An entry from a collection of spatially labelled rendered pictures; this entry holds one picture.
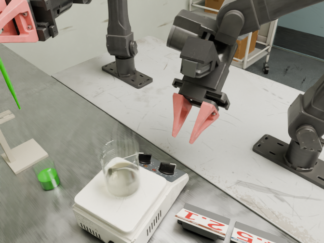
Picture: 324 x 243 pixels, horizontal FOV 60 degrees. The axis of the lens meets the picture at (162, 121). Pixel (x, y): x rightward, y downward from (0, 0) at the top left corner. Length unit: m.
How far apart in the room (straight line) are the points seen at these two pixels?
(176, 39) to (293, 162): 0.36
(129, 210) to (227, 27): 0.33
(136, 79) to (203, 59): 0.52
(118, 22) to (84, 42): 1.23
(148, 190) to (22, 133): 0.44
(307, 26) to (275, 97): 2.48
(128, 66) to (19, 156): 0.43
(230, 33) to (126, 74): 0.52
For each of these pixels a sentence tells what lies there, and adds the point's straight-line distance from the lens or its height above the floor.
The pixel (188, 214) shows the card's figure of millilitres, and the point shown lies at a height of 0.92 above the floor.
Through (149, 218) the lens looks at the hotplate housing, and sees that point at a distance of 0.49.
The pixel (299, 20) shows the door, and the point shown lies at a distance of 3.38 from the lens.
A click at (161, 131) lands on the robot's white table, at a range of 0.73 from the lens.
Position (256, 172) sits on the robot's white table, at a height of 0.90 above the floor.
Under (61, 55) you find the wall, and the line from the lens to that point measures 2.02.
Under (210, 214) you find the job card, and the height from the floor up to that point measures 0.90.
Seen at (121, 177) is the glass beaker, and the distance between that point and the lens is 0.44.
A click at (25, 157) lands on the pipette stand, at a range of 0.73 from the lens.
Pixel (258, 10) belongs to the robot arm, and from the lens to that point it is 0.50.
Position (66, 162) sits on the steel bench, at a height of 0.90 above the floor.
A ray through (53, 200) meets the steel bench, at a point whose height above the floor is 0.90.
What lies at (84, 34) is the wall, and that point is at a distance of 2.07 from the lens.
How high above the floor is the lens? 1.38
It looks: 39 degrees down
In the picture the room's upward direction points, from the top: 1 degrees counter-clockwise
